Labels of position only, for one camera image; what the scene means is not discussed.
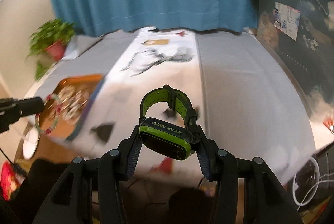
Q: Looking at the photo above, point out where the cream pearl bracelet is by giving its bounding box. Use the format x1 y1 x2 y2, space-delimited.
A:
55 85 91 123

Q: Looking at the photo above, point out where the green black sport watch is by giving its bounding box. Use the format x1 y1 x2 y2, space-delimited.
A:
139 84 199 161

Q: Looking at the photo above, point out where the white floor lamp base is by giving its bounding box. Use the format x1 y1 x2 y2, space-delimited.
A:
22 128 40 160

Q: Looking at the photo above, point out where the orange metal tray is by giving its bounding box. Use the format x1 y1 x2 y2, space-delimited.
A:
34 74 104 141

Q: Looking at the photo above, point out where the red floral bag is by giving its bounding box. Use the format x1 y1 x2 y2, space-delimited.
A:
1 161 20 201

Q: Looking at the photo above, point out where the green potted plant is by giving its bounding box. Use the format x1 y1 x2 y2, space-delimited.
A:
27 18 77 81

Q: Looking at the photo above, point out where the grey table cloth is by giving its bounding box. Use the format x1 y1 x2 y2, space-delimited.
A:
36 28 315 184

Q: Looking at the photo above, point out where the white printed table runner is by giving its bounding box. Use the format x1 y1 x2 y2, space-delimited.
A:
50 26 210 180

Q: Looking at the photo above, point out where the white cable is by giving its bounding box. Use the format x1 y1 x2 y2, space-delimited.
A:
292 156 334 212

